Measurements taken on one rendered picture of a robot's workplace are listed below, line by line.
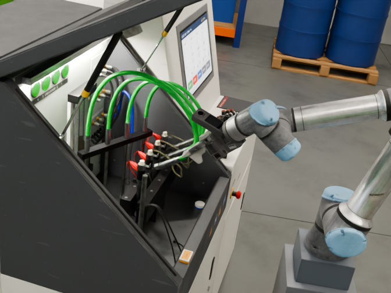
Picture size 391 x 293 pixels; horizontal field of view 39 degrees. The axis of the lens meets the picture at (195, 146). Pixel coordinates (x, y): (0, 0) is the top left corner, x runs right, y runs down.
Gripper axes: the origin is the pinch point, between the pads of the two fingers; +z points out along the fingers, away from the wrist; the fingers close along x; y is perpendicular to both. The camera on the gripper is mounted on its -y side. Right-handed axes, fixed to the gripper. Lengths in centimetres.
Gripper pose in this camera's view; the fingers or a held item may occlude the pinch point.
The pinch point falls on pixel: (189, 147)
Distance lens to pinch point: 176.5
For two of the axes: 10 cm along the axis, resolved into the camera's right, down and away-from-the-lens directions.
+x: 5.0, -5.4, 6.8
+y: 6.2, 7.7, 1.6
